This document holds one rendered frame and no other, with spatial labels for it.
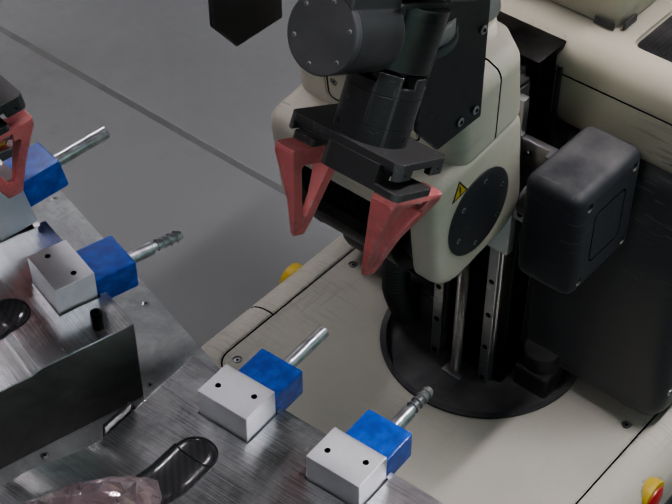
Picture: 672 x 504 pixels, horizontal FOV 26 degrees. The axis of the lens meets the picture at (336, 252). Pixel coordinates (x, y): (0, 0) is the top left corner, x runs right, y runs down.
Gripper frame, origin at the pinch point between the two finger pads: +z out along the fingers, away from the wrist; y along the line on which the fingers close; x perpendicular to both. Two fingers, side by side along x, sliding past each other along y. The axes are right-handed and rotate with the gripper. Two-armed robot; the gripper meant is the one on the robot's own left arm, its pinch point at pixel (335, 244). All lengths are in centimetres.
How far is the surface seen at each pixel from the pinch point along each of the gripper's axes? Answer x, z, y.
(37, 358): -10.2, 16.7, -17.0
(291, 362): 4.1, 13.1, -3.0
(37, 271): -6.5, 12.3, -22.3
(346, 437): -1.0, 13.2, 6.6
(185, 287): 95, 64, -81
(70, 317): -5.9, 14.7, -18.3
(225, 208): 113, 56, -89
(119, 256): -0.6, 10.5, -19.2
